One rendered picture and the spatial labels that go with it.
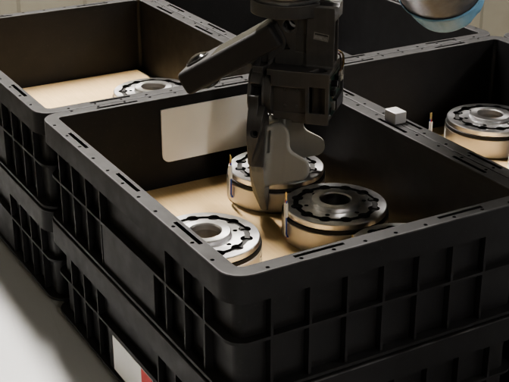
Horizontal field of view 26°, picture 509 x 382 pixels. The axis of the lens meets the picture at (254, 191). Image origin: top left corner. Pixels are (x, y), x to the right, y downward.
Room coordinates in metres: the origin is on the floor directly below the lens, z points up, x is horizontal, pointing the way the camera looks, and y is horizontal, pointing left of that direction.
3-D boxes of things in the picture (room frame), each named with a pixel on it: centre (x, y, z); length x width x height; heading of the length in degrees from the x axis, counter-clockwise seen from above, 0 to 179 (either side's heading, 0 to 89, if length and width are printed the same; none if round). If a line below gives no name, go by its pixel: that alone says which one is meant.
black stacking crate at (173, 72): (1.29, 0.19, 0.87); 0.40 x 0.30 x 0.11; 30
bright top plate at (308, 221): (0.98, -0.08, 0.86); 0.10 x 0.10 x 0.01
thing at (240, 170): (1.08, -0.02, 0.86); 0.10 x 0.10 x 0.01
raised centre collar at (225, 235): (0.91, 0.05, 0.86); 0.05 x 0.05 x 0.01
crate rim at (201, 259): (0.94, -0.01, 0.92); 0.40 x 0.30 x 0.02; 30
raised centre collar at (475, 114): (1.22, -0.28, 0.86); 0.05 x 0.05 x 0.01
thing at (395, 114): (1.02, -0.14, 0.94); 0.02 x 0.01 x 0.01; 30
